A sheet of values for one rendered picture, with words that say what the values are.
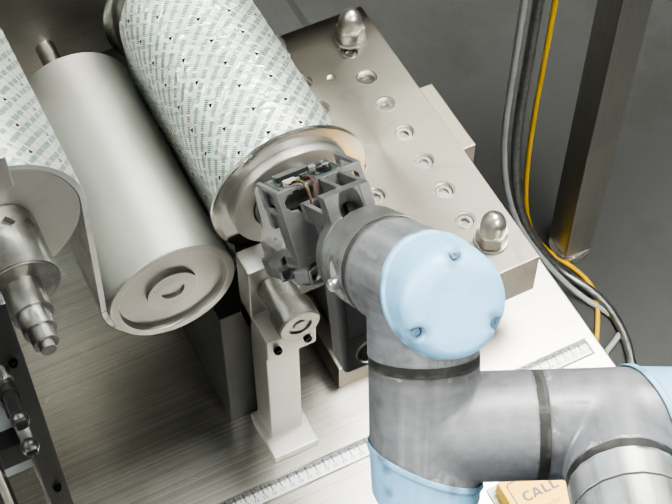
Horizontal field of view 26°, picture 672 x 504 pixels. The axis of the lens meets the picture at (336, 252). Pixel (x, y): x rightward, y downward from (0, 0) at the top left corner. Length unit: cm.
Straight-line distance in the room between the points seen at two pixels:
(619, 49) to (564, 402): 141
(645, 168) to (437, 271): 205
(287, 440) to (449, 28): 174
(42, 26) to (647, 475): 81
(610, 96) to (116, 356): 110
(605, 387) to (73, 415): 74
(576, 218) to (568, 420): 171
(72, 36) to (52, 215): 37
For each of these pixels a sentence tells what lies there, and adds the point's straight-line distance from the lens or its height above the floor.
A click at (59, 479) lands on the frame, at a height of 118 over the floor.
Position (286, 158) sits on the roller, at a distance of 122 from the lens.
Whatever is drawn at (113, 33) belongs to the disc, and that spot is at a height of 124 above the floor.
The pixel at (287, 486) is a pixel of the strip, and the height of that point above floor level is 90.
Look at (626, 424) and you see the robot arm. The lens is 96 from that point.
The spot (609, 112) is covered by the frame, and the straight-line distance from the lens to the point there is 245.
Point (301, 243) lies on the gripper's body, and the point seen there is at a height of 136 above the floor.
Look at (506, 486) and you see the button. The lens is 149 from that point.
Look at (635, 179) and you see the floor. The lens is 292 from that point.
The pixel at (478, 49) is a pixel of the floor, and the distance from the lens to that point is 310.
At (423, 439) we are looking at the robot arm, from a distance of 96.
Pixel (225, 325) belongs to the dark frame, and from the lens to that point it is 139.
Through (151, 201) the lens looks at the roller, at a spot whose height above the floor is 123.
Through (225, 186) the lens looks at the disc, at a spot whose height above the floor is 129.
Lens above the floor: 226
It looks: 55 degrees down
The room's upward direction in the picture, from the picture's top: straight up
